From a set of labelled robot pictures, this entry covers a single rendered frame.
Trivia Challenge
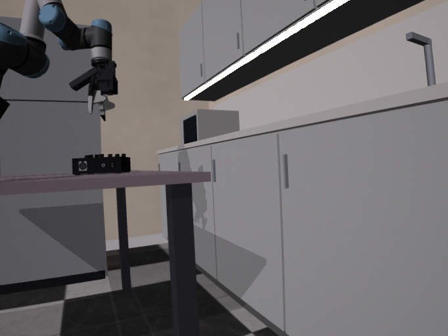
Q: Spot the black lighting desk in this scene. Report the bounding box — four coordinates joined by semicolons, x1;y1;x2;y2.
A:
72;154;131;176

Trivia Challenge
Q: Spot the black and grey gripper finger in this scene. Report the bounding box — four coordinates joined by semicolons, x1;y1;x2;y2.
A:
88;80;106;114
99;95;115;121

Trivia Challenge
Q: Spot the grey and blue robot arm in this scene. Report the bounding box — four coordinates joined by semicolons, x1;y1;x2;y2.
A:
0;0;112;91

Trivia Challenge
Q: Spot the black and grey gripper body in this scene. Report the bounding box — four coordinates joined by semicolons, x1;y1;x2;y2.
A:
91;59;118;95

